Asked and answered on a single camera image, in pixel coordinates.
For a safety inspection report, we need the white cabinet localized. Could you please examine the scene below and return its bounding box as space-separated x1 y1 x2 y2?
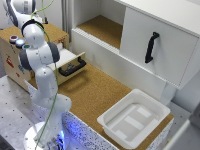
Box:
70 0 200 108

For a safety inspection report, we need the wooden drawer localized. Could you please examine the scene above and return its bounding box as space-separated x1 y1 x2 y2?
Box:
49 47 87 86

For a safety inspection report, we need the white plastic box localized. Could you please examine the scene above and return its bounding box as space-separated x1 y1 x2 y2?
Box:
96 88 172 150

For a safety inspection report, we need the white sliding door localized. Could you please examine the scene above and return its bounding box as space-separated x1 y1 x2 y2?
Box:
118 6 200 91

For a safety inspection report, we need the green button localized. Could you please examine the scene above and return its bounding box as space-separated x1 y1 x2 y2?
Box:
21 43 31 51

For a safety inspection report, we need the blue button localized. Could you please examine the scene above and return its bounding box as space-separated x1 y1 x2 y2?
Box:
15 38 26 48

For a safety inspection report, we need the wooden drawer box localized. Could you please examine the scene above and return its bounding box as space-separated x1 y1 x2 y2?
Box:
0 21 71 92

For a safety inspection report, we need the red button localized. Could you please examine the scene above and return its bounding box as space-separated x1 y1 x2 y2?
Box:
9 34 19 44

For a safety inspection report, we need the black drawer handle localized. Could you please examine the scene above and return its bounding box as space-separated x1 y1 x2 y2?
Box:
57 56 87 78

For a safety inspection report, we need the black door handle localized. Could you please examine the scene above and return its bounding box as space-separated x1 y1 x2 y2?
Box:
144 31 161 65

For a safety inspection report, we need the green cable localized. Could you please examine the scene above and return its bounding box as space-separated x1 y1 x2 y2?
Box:
30 0 60 150

